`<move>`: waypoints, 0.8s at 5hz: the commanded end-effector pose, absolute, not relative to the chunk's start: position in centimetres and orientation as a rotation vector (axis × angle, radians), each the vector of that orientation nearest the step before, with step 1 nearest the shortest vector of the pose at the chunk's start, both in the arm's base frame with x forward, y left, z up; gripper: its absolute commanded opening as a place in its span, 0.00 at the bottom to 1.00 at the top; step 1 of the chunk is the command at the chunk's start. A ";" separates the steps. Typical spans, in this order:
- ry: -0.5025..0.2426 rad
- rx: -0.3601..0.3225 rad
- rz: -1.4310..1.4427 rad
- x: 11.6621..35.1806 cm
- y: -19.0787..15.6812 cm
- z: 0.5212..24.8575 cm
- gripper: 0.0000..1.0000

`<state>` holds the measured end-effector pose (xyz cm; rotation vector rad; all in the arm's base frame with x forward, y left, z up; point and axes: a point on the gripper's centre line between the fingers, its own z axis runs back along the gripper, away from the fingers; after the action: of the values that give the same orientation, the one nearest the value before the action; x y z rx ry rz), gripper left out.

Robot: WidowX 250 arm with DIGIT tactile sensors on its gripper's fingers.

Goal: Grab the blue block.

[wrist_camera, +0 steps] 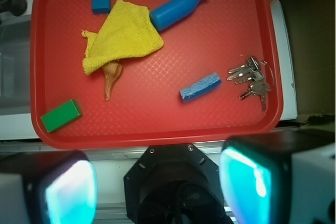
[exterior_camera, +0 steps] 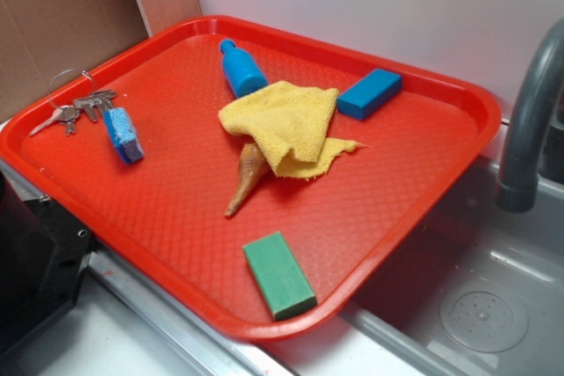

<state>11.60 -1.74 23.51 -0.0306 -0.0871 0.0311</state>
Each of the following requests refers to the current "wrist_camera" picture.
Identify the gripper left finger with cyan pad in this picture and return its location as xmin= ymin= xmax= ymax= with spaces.
xmin=1 ymin=151 xmax=98 ymax=223

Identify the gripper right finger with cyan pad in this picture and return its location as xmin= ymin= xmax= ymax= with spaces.
xmin=219 ymin=130 xmax=335 ymax=223

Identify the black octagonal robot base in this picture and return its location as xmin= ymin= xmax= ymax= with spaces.
xmin=123 ymin=144 xmax=233 ymax=223

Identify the green wooden block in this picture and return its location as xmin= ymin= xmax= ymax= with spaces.
xmin=41 ymin=99 xmax=82 ymax=133

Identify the silver key bunch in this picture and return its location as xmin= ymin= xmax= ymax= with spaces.
xmin=227 ymin=56 xmax=271 ymax=112

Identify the blue sponge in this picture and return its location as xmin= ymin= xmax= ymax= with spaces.
xmin=180 ymin=72 xmax=222 ymax=102

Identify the brown conch seashell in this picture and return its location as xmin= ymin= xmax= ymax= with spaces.
xmin=102 ymin=61 xmax=122 ymax=101

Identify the red plastic tray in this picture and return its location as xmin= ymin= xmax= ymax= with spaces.
xmin=30 ymin=0 xmax=284 ymax=149

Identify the yellow knitted cloth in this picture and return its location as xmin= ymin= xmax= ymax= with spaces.
xmin=81 ymin=0 xmax=164 ymax=75

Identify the black knob at left edge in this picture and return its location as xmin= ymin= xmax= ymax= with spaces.
xmin=1 ymin=0 xmax=27 ymax=17

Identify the blue plastic bottle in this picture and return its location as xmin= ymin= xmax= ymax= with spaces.
xmin=150 ymin=0 xmax=202 ymax=31

